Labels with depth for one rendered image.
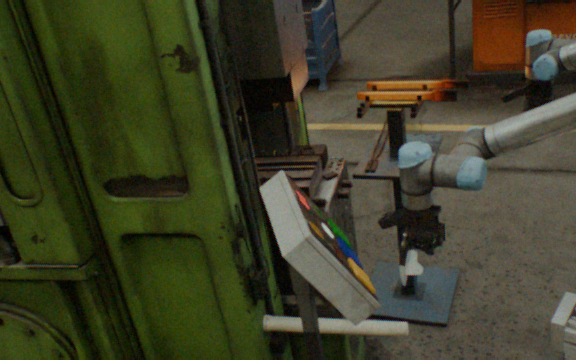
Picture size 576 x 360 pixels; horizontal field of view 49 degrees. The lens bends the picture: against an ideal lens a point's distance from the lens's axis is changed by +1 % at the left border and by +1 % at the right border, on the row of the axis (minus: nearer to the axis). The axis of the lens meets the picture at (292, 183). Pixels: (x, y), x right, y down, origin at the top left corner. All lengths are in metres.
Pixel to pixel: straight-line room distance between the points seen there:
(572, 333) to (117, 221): 1.27
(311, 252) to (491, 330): 1.63
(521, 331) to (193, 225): 1.61
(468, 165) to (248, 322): 0.89
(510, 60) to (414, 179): 4.04
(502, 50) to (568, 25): 0.50
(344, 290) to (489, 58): 4.17
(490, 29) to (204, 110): 3.98
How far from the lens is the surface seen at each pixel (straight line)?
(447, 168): 1.44
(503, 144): 1.51
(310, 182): 2.03
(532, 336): 2.88
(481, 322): 2.93
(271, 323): 2.02
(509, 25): 5.36
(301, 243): 1.35
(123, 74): 1.75
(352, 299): 1.47
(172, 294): 2.08
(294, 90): 1.89
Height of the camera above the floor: 1.92
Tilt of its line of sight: 28 degrees down
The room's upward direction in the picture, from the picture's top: 10 degrees counter-clockwise
